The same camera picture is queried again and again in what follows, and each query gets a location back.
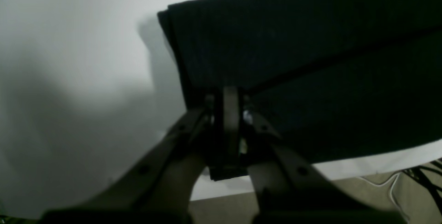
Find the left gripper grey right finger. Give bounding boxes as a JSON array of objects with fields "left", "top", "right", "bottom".
[{"left": 223, "top": 87, "right": 405, "bottom": 224}]

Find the black T-shirt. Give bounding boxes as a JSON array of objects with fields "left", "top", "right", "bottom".
[{"left": 157, "top": 0, "right": 442, "bottom": 163}]

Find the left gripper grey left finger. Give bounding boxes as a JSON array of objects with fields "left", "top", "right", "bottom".
[{"left": 41, "top": 94, "right": 216, "bottom": 224}]

